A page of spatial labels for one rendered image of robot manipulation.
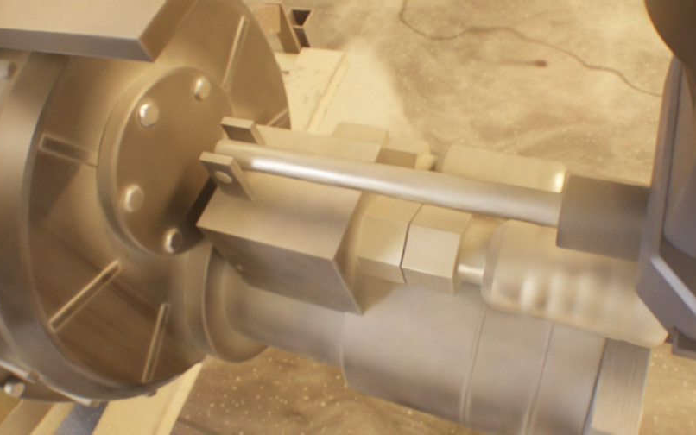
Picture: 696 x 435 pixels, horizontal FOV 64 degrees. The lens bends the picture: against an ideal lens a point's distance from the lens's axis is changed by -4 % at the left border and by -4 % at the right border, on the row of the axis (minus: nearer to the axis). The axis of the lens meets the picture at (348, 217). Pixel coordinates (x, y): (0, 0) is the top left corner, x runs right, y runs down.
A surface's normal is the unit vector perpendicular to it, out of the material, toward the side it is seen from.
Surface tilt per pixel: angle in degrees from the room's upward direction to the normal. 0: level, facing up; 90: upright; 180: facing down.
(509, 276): 39
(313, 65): 0
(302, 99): 0
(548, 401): 49
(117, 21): 0
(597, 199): 9
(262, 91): 90
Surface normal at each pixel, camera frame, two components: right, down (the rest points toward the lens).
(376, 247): -0.37, -0.04
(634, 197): -0.19, -0.65
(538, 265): -0.32, -0.25
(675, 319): -0.89, 0.45
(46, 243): 0.91, 0.20
